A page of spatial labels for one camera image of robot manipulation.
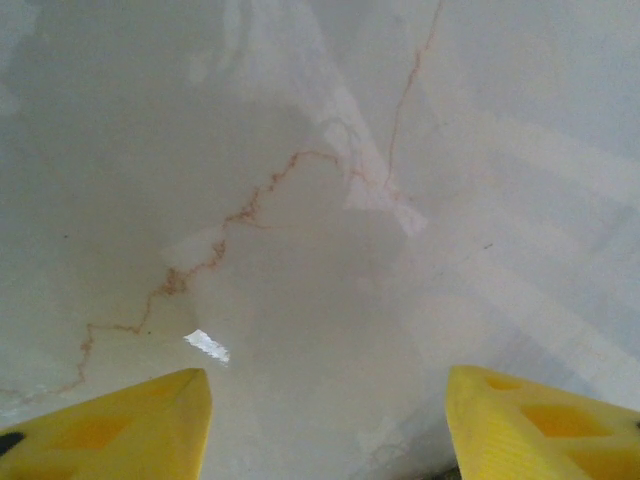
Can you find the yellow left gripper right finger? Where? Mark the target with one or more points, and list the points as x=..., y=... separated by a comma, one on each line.
x=525, y=435

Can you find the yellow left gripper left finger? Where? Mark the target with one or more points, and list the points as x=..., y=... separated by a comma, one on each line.
x=125, y=430

